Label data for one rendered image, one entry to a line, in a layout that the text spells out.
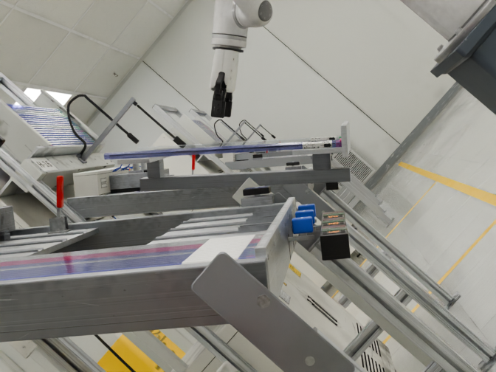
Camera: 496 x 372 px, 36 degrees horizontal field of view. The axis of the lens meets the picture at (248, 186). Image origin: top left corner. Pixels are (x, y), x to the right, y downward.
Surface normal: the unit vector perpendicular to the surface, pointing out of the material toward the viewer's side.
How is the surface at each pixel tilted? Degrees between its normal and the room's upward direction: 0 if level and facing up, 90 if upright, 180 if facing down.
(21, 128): 90
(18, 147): 90
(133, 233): 90
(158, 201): 90
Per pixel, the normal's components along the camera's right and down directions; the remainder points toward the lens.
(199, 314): -0.11, 0.07
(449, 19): -0.56, 0.61
